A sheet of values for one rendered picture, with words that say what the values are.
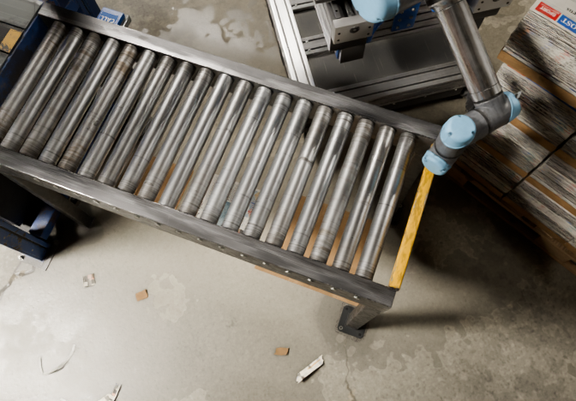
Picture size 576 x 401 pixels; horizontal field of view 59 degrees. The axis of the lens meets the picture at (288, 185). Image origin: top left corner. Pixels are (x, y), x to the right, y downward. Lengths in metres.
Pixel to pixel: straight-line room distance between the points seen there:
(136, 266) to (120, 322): 0.24
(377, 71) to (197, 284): 1.20
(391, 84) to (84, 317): 1.61
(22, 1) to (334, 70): 1.22
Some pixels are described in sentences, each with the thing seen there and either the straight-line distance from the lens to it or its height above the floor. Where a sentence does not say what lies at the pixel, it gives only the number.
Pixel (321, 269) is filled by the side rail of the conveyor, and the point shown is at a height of 0.80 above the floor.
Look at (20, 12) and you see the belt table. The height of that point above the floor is 0.80.
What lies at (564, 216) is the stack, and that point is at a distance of 2.13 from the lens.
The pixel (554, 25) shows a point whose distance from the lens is 1.52.
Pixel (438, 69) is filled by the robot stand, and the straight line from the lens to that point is 2.38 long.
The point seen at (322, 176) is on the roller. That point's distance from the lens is 1.45.
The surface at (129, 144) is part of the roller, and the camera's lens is 1.58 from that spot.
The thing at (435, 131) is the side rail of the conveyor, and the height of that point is 0.80.
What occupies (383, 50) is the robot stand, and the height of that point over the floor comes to 0.21.
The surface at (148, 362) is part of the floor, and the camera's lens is 2.24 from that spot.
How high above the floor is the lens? 2.16
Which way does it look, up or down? 70 degrees down
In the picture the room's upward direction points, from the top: 4 degrees counter-clockwise
